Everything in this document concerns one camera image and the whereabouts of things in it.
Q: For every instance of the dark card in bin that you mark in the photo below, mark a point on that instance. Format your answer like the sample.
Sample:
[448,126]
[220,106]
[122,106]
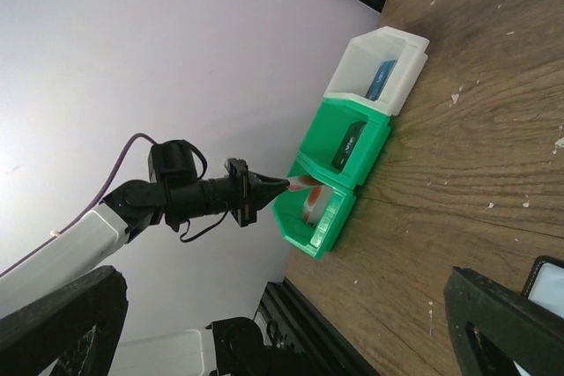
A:
[347,145]

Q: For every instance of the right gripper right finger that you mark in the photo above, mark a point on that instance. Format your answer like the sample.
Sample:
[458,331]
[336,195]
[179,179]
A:
[496,331]

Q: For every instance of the green plastic bin middle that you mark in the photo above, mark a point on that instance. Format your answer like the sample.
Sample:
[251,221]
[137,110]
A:
[326,131]

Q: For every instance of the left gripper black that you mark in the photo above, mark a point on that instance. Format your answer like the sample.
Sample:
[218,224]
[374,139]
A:
[250,192]

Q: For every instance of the white plastic bin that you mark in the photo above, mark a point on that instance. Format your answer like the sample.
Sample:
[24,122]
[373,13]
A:
[361,60]

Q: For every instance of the red and white card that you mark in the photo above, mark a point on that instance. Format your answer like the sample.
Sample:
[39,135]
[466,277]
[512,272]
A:
[315,204]

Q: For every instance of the blue card in bin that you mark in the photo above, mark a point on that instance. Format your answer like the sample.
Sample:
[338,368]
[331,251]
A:
[380,79]

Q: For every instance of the green plastic bin front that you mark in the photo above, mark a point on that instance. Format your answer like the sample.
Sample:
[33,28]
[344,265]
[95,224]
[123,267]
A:
[319,238]

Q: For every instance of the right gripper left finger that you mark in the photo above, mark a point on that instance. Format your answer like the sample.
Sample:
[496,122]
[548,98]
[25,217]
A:
[74,330]

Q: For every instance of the black leather card holder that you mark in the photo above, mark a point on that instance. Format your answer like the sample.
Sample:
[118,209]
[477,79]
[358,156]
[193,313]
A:
[544,284]

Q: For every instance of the black aluminium frame rail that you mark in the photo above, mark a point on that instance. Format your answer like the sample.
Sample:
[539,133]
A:
[288,319]

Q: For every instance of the green plastic bin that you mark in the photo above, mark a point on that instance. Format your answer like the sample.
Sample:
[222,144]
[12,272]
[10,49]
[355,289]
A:
[326,131]
[319,238]

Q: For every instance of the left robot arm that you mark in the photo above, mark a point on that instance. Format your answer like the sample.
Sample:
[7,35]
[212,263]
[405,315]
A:
[175,193]

